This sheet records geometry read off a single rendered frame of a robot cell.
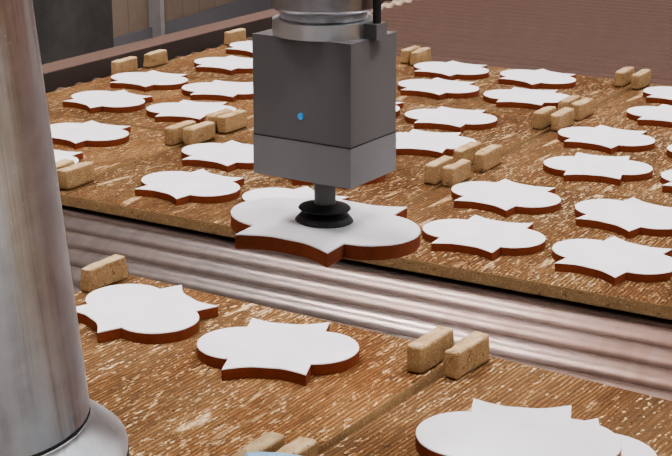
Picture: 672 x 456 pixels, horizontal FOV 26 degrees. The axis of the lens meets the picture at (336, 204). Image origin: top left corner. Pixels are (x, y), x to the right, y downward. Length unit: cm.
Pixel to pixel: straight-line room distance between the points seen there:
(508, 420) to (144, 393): 34
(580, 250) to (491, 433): 56
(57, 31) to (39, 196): 433
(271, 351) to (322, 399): 9
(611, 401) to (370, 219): 30
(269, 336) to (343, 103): 40
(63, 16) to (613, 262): 358
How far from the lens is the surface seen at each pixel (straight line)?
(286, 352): 132
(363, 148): 103
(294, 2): 101
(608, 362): 139
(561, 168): 196
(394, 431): 119
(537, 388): 128
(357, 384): 128
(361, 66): 102
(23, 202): 62
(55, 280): 64
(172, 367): 132
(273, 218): 108
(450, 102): 239
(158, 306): 144
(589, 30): 322
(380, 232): 106
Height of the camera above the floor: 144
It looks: 16 degrees down
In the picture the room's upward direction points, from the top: straight up
